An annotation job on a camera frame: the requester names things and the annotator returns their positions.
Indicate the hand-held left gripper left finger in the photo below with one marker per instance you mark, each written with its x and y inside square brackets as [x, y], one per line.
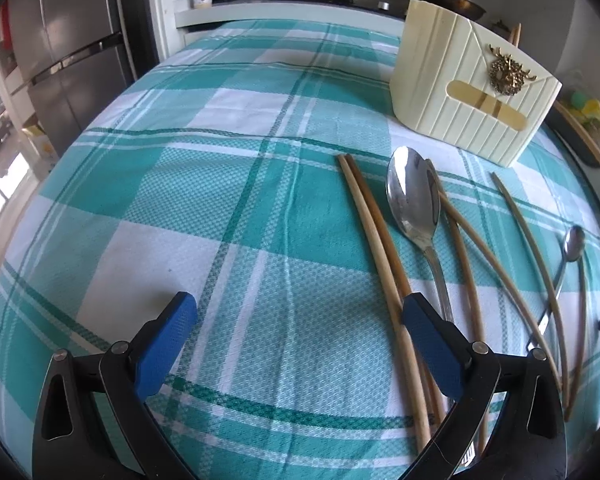
[166, 345]

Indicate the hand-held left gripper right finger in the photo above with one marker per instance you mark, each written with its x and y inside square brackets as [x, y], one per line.
[430, 350]

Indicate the small metal spoon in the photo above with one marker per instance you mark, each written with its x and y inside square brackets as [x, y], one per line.
[573, 244]

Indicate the large metal spoon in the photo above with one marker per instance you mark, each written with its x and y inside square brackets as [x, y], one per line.
[412, 200]

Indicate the cream ribbed utensil holder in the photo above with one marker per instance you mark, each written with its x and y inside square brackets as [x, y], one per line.
[455, 85]

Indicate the teal white checkered tablecloth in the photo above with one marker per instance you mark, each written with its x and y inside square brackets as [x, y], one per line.
[220, 200]

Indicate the wooden cutting board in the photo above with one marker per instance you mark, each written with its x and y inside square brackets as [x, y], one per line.
[592, 145]

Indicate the green yellow plastic bag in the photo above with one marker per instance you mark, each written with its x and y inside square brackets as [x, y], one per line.
[592, 110]

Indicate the grey refrigerator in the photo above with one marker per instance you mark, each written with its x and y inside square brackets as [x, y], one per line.
[70, 25]

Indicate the white kitchen counter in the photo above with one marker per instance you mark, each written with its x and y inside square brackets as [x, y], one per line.
[280, 10]

